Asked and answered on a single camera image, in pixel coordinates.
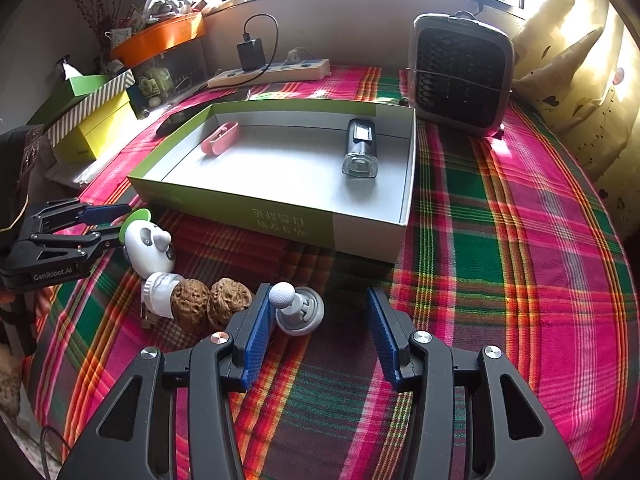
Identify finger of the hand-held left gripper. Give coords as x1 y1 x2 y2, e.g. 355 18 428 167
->
31 199 133 238
15 226 126 263

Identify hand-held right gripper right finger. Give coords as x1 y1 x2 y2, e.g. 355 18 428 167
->
365 287 583 480

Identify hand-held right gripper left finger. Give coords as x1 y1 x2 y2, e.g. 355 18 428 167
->
57 282 276 480

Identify green white stand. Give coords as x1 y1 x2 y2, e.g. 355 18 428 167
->
117 208 153 241

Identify brown walnut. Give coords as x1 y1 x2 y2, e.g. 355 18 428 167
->
207 278 255 332
171 280 211 333

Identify grey and white knob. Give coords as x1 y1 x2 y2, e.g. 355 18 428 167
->
269 282 325 337

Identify small white bottle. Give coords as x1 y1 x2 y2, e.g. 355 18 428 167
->
140 272 182 330

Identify green and white cardboard box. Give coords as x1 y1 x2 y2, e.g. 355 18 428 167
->
127 99 418 265

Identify white paper sheets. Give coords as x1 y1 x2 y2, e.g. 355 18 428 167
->
45 155 111 191

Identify white panda toy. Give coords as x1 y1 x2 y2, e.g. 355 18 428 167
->
122 219 177 277

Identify yellow box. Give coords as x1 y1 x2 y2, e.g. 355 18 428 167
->
52 92 138 163

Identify green tissue box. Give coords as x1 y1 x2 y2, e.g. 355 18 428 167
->
27 75 121 128

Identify black remote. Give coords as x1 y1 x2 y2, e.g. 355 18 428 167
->
156 107 203 137

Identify plaid blanket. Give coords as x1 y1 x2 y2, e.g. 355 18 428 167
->
30 62 636 480

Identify pink case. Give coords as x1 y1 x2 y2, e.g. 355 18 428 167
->
201 121 240 157

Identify brown fuzzy cloth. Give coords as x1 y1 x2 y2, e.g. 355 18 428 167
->
0 350 26 418

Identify orange tray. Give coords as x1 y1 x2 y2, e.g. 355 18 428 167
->
110 11 207 67

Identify dried branches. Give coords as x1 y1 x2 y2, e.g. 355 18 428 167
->
62 0 116 51

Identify black bike light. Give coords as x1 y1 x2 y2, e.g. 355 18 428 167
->
341 118 377 177

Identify black charger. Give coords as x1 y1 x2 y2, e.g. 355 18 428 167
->
236 37 266 72

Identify cream power strip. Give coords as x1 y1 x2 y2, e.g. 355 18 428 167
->
207 58 332 90

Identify grey desk fan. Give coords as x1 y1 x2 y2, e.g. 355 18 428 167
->
406 12 516 137

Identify cream heart print curtain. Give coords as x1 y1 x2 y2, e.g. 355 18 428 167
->
510 0 640 241

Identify black charger cable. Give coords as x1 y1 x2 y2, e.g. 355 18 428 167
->
242 13 279 86

